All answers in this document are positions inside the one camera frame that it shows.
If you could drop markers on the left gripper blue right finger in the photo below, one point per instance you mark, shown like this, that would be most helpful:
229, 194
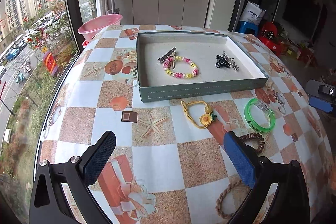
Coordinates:
290, 203

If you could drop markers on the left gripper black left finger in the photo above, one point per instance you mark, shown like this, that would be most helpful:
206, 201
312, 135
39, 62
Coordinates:
48, 202

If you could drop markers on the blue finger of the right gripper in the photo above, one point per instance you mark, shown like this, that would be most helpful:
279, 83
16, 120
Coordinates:
321, 104

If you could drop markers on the green translucent bangle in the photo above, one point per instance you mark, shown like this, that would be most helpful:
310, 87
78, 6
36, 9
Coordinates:
259, 116

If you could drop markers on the grey-green jewelry tray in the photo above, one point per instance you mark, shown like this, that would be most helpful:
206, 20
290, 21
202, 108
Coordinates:
191, 70

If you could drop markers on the red plastic chair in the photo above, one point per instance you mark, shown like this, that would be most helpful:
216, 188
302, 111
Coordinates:
268, 36

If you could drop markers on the silver rhinestone hair clip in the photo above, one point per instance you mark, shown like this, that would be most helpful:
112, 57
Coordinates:
230, 61

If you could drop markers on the blue plastic stool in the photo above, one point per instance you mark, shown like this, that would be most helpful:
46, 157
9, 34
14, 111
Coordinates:
247, 28

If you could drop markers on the black claw hair clip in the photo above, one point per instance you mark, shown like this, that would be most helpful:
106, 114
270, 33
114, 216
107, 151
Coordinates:
222, 62

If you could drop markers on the white shopping bag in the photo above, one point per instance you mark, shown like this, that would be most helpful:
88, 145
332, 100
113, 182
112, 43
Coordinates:
252, 14

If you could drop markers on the patterned checkered tablecloth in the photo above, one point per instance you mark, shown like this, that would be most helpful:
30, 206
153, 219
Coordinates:
168, 152

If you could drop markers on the dark metal hair clip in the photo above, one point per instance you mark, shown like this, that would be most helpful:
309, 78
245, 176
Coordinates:
166, 55

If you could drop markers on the pink plastic basin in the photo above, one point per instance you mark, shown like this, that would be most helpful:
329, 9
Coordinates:
95, 25

